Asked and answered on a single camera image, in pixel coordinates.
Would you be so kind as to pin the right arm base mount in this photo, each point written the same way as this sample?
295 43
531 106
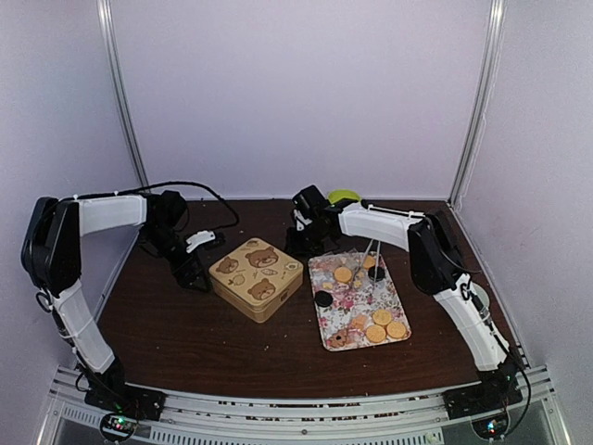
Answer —
487 410

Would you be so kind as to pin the aluminium frame post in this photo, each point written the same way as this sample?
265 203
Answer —
106 23
484 89

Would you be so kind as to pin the round golden biscuit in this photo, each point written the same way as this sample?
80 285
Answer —
375 333
396 330

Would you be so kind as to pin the gold cookie tin box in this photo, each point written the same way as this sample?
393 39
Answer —
255 294

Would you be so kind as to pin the floral cookie tray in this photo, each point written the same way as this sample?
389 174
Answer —
342 326

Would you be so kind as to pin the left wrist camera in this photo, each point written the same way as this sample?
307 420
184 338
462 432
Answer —
204 239

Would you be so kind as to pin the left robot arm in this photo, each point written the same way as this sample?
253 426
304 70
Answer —
52 257

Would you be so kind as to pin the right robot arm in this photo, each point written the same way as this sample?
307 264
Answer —
436 267

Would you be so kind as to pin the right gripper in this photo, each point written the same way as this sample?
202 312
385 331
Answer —
293 246

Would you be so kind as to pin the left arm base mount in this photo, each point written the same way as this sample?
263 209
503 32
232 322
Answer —
124 414

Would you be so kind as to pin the left aluminium frame post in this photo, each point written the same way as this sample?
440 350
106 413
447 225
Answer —
106 23

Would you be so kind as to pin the steel kitchen tongs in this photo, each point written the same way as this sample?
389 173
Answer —
370 258

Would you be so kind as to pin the black sandwich cookie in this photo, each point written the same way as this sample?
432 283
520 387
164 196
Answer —
376 273
323 299

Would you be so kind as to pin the pale ceramic bowl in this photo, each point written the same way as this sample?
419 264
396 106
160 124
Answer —
483 296

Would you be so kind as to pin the green plastic bowl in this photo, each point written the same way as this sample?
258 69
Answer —
340 194

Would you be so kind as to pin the silver tin lid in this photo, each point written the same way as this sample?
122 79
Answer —
254 255

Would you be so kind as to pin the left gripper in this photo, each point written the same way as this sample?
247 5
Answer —
193 272

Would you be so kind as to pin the right aluminium frame post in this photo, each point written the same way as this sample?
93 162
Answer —
484 89

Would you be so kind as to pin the front aluminium rail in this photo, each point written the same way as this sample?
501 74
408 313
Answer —
418 417

